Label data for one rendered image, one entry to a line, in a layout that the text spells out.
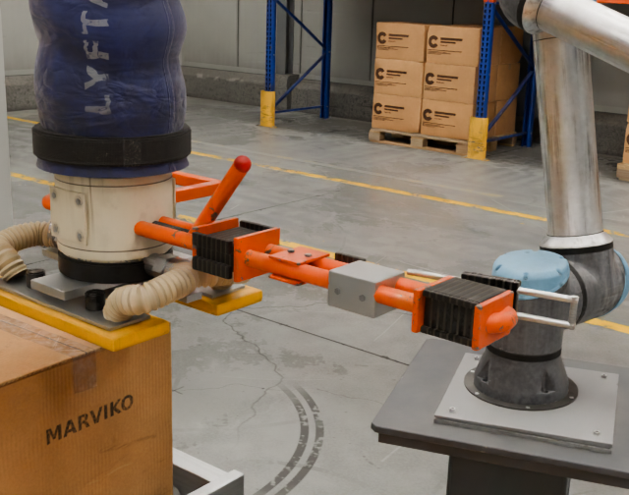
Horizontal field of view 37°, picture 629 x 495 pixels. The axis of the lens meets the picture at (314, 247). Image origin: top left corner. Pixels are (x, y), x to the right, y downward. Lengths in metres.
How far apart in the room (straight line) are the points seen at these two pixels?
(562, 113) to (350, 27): 9.72
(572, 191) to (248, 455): 1.71
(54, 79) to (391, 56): 8.46
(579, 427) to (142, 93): 1.03
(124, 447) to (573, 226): 0.99
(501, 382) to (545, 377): 0.09
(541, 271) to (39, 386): 0.94
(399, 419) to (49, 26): 0.99
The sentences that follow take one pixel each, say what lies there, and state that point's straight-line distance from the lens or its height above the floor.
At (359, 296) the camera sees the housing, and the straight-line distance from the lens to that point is 1.08.
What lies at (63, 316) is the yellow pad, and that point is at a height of 1.10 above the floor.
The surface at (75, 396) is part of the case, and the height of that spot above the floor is 0.88.
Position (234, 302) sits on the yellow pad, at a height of 1.10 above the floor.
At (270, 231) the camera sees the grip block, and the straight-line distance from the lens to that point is 1.23.
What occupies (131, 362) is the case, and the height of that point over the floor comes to 0.90.
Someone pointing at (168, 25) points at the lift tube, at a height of 1.49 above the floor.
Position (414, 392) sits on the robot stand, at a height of 0.75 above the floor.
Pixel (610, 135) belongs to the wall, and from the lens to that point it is 9.88.
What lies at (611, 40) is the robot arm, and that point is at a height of 1.48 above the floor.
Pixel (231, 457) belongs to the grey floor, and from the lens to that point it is 3.26.
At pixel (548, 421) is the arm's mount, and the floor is 0.77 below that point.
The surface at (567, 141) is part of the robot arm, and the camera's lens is 1.96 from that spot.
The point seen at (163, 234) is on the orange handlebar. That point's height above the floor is 1.22.
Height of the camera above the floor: 1.55
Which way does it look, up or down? 16 degrees down
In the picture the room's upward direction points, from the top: 2 degrees clockwise
